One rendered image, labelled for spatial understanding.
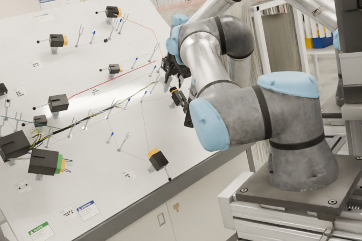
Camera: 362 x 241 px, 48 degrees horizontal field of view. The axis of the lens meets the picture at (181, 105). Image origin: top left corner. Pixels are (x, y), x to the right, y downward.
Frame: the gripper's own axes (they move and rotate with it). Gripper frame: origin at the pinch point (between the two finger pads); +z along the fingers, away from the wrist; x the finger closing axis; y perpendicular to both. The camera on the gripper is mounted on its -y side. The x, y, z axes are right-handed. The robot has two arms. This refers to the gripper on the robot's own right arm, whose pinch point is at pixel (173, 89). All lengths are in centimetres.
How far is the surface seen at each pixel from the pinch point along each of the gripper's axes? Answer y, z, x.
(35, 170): -18, 4, 73
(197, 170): -31.2, 23.0, 6.2
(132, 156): -16.4, 15.5, 31.7
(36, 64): 33, -8, 51
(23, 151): -10, 1, 74
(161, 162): -29.6, 10.7, 26.7
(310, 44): 114, 81, -300
